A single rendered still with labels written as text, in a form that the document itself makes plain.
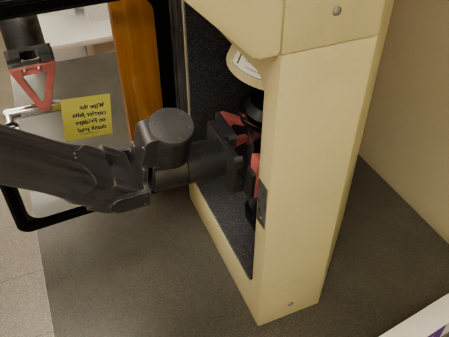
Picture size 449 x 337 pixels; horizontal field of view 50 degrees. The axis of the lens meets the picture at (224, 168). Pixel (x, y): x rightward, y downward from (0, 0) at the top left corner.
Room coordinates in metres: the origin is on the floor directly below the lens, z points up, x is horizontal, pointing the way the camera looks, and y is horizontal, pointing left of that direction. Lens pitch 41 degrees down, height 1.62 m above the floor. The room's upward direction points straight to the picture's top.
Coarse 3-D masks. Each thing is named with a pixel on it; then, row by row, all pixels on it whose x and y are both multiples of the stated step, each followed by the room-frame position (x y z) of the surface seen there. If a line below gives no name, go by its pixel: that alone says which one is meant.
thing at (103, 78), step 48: (0, 0) 0.59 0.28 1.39; (144, 0) 0.67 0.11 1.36; (0, 48) 0.58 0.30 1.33; (48, 48) 0.61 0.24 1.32; (96, 48) 0.64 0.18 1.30; (144, 48) 0.67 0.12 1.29; (0, 96) 0.57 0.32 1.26; (48, 96) 0.60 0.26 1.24; (96, 96) 0.63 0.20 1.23; (144, 96) 0.66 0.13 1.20; (96, 144) 0.62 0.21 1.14
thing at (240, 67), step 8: (232, 48) 0.57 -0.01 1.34; (232, 56) 0.56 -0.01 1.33; (240, 56) 0.54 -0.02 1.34; (232, 64) 0.55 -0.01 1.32; (240, 64) 0.53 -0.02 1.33; (248, 64) 0.52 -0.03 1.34; (232, 72) 0.54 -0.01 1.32; (240, 72) 0.53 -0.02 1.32; (248, 72) 0.52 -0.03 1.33; (256, 72) 0.51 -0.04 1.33; (248, 80) 0.51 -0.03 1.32; (256, 80) 0.51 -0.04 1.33
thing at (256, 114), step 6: (258, 90) 0.60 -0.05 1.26; (252, 96) 0.58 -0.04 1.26; (258, 96) 0.58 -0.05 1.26; (246, 102) 0.58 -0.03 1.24; (252, 102) 0.57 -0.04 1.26; (258, 102) 0.57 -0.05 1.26; (246, 108) 0.57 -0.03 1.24; (252, 108) 0.56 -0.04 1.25; (258, 108) 0.55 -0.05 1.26; (252, 114) 0.55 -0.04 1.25; (258, 114) 0.54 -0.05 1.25; (258, 120) 0.54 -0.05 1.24
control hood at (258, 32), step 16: (192, 0) 0.37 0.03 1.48; (208, 0) 0.38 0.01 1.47; (224, 0) 0.38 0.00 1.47; (240, 0) 0.39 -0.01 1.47; (256, 0) 0.40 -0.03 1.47; (272, 0) 0.40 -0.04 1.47; (208, 16) 0.38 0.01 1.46; (224, 16) 0.38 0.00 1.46; (240, 16) 0.39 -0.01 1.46; (256, 16) 0.40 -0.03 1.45; (272, 16) 0.40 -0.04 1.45; (224, 32) 0.39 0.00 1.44; (240, 32) 0.39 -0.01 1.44; (256, 32) 0.40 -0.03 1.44; (272, 32) 0.40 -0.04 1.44; (256, 48) 0.40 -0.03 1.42; (272, 48) 0.40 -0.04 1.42
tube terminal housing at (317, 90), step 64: (320, 0) 0.42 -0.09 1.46; (384, 0) 0.45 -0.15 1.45; (256, 64) 0.45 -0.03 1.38; (320, 64) 0.42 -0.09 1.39; (320, 128) 0.43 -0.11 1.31; (192, 192) 0.68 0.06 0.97; (320, 192) 0.44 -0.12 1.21; (256, 256) 0.43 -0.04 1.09; (320, 256) 0.44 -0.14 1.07; (256, 320) 0.41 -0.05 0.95
